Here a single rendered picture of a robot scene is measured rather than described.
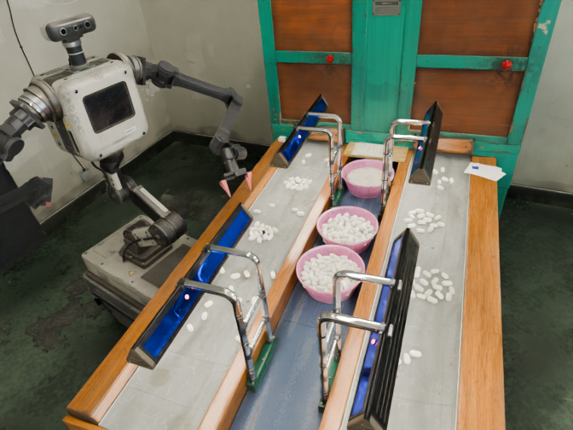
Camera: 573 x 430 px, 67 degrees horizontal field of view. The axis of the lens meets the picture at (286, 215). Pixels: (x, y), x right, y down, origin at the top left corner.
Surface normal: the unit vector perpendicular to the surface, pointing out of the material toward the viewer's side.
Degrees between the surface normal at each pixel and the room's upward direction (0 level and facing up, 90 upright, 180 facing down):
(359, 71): 90
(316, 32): 90
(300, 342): 0
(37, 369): 0
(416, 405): 0
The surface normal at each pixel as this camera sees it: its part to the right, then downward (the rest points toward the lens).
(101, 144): 0.81, 0.30
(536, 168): -0.43, 0.57
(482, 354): -0.08, -0.80
